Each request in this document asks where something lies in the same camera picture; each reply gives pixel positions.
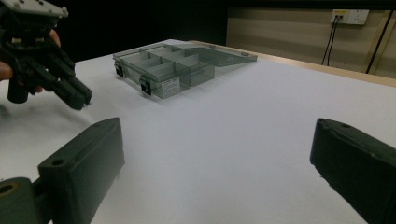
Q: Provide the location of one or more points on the clear grey compartment box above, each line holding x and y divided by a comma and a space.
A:
162, 70

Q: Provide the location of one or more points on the white wall socket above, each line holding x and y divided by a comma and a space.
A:
358, 16
340, 16

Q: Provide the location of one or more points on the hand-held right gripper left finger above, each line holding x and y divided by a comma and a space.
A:
84, 168

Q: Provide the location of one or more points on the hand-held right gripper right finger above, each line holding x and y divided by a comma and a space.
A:
358, 168

